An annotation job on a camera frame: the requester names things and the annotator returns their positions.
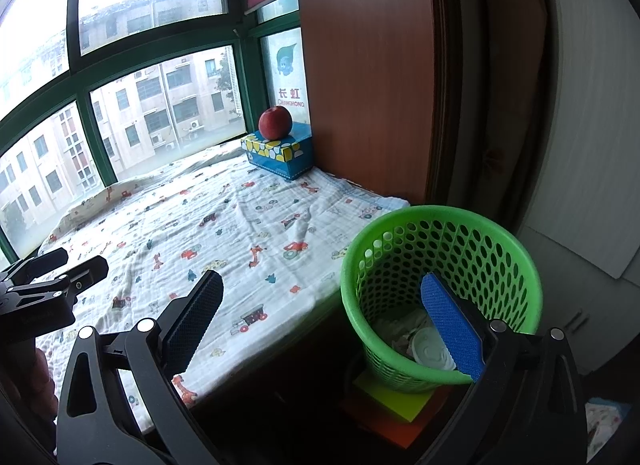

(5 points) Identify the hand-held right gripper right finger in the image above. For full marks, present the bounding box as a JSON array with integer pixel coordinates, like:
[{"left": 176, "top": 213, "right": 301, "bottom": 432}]
[{"left": 420, "top": 272, "right": 587, "bottom": 465}]

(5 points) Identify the orange book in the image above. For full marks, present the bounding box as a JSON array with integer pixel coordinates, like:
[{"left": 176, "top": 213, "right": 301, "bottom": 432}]
[{"left": 342, "top": 385, "right": 453, "bottom": 450}]

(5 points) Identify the white panel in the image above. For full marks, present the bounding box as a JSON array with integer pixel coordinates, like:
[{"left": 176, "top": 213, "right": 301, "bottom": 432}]
[{"left": 520, "top": 0, "right": 640, "bottom": 278}]

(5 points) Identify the green window frame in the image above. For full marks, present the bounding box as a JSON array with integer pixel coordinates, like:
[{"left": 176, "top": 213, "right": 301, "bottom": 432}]
[{"left": 0, "top": 0, "right": 311, "bottom": 271}]

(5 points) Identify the red apple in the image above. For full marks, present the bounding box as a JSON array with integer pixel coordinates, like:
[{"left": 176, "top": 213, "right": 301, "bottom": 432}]
[{"left": 258, "top": 105, "right": 294, "bottom": 141}]

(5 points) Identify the patterned cloth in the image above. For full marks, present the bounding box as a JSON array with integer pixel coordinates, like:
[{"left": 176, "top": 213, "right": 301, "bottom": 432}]
[{"left": 584, "top": 397, "right": 638, "bottom": 465}]

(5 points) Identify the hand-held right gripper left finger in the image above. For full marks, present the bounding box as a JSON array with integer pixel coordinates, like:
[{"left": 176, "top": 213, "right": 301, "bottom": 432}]
[{"left": 56, "top": 270, "right": 224, "bottom": 465}]

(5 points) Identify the printed blanket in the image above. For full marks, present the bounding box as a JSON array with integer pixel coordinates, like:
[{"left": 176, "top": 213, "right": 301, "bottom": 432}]
[{"left": 37, "top": 137, "right": 411, "bottom": 436}]

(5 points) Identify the yellow paper pad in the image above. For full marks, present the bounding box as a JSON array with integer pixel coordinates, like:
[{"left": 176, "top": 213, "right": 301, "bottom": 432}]
[{"left": 352, "top": 367, "right": 436, "bottom": 422}]

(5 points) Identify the person's left hand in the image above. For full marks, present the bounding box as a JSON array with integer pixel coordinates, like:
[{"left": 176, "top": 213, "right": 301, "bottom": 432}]
[{"left": 34, "top": 347, "right": 59, "bottom": 418}]

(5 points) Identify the white printed board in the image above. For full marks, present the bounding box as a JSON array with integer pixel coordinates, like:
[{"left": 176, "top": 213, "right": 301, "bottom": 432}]
[{"left": 261, "top": 27, "right": 308, "bottom": 120}]

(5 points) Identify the apartment building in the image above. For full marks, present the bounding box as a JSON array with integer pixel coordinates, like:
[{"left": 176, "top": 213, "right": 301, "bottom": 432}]
[{"left": 0, "top": 0, "right": 246, "bottom": 251}]

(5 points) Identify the tree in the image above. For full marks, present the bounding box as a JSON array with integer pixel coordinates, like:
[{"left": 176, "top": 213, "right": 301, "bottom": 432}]
[{"left": 217, "top": 52, "right": 242, "bottom": 116}]

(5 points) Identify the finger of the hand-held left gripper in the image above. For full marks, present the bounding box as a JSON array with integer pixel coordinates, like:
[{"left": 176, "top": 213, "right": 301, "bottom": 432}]
[
  {"left": 10, "top": 255, "right": 109, "bottom": 302},
  {"left": 0, "top": 247, "right": 69, "bottom": 287}
]

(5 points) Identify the white round lid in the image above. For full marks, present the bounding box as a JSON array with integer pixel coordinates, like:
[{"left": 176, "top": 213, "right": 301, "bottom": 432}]
[{"left": 412, "top": 327, "right": 458, "bottom": 372}]

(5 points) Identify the brown wooden cabinet panel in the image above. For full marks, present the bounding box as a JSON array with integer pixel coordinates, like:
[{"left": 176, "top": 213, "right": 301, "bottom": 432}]
[{"left": 295, "top": 0, "right": 451, "bottom": 208}]

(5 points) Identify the green plastic basket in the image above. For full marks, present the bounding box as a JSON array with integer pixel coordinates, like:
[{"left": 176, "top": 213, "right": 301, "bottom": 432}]
[{"left": 340, "top": 205, "right": 544, "bottom": 394}]

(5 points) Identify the blue spotted tissue box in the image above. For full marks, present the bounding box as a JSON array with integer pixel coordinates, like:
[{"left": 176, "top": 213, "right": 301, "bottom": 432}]
[{"left": 240, "top": 121, "right": 315, "bottom": 181}]

